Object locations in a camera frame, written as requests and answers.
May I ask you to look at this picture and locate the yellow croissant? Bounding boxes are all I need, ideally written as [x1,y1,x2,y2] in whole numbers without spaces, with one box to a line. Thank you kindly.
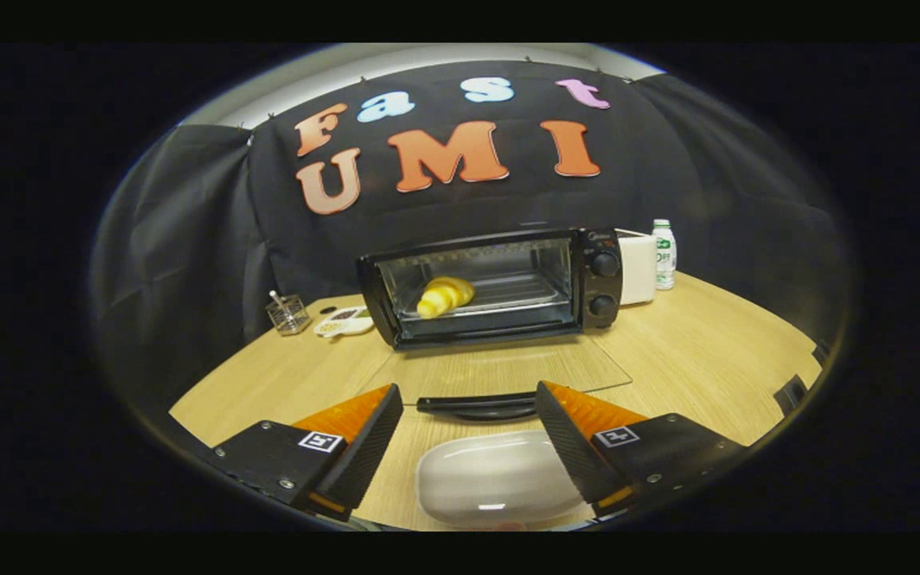
[416,276,476,319]

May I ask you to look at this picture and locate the black toaster oven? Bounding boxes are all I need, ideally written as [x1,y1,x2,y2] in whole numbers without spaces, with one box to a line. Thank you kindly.
[358,228,634,422]

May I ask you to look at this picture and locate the white plastic bottle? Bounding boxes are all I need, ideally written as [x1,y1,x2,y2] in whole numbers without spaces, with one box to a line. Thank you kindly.
[652,219,677,291]

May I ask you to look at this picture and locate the white toaster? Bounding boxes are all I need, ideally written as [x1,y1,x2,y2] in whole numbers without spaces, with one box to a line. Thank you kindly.
[617,229,658,307]

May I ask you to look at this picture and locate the white plate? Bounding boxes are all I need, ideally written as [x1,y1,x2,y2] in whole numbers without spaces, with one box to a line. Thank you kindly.
[415,430,589,528]

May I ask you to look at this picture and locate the wire mesh holder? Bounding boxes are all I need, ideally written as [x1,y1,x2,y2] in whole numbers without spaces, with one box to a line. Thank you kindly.
[266,291,311,335]

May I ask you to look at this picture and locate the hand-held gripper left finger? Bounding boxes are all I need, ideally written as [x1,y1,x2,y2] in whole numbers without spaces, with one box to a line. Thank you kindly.
[208,383,404,524]

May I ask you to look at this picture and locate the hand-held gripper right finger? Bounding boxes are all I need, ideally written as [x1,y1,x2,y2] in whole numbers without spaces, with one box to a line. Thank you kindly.
[534,380,748,518]

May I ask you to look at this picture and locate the small white snack dish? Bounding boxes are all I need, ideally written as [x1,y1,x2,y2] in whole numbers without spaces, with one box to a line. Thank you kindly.
[314,307,375,339]

